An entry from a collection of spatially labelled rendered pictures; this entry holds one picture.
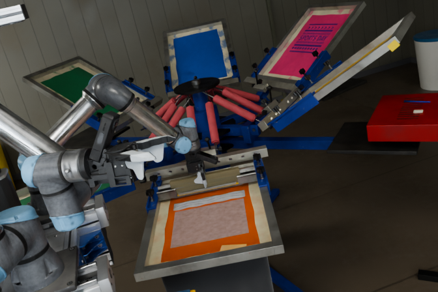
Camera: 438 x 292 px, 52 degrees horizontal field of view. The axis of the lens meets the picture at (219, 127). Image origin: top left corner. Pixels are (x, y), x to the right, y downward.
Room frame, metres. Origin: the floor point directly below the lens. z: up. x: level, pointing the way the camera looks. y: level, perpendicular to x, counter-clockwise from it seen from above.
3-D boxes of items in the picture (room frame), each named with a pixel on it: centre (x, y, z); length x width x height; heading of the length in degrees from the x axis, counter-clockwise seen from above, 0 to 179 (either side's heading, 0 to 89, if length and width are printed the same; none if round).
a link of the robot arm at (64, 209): (1.01, 0.40, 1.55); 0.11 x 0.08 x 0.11; 166
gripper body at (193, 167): (2.07, 0.15, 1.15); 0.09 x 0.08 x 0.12; 87
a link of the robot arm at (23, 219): (1.18, 0.63, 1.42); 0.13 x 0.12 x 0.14; 166
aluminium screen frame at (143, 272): (1.85, 0.13, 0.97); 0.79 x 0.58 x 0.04; 177
